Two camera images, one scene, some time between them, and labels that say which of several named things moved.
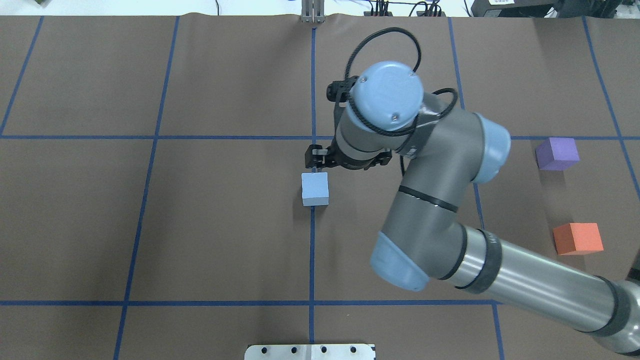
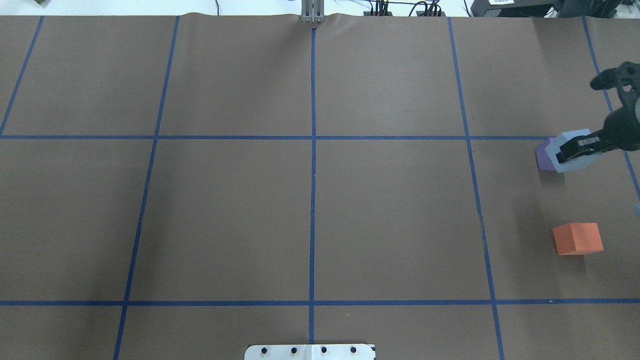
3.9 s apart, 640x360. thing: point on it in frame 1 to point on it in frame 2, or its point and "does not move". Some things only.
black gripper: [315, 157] to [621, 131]
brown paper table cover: [155, 203] does not move
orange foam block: [576, 238] does not move
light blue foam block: [315, 188] to [554, 148]
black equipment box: [512, 8] does not move
